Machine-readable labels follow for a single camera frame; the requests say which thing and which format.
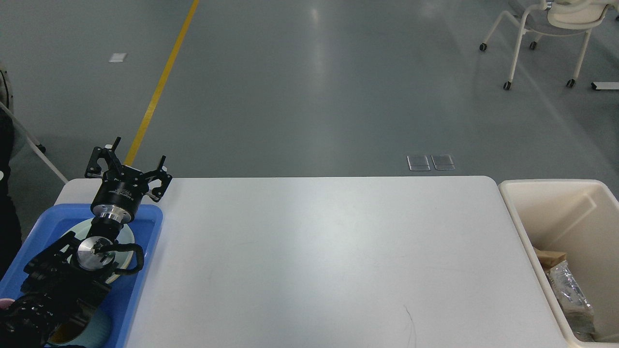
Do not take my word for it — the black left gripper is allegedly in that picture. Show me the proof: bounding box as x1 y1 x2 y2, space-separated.
84 137 173 223

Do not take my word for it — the green plate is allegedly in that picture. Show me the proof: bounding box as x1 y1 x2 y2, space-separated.
70 217 135 283

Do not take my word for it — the teal mug yellow inside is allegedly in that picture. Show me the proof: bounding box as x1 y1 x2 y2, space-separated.
48 309 111 348

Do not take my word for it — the pink mug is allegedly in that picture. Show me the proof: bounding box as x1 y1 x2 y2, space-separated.
0 298 15 310

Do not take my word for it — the brown paper bag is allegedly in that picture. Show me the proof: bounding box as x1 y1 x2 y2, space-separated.
533 247 567 270

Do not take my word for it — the aluminium foil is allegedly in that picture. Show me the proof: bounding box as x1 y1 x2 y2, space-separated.
546 261 596 342

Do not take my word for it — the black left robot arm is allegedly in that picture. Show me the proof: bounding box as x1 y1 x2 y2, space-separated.
1 137 173 348

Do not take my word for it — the blue plastic tray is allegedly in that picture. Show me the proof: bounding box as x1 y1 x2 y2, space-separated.
0 203 164 348

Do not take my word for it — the white floor tag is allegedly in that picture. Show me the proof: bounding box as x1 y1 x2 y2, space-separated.
108 53 128 63

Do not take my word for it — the person in black clothes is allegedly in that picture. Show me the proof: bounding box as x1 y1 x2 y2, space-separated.
0 114 22 277

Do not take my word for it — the white chair left edge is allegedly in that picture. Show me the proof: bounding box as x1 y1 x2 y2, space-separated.
0 62 68 184

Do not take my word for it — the grey floor plate left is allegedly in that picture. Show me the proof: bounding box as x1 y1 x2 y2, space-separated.
407 156 431 172

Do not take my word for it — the grey floor plate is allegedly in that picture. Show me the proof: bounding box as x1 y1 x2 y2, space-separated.
407 156 431 172
431 154 456 171

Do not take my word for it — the grey floor plate right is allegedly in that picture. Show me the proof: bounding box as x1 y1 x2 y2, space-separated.
431 154 456 171

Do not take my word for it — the cream plastic bin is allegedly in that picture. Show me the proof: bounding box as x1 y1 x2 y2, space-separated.
498 180 619 348

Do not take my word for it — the white rolling chair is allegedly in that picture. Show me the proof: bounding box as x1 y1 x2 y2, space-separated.
478 0 618 90

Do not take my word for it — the white bar on floor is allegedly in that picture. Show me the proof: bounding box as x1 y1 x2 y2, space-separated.
590 82 619 91

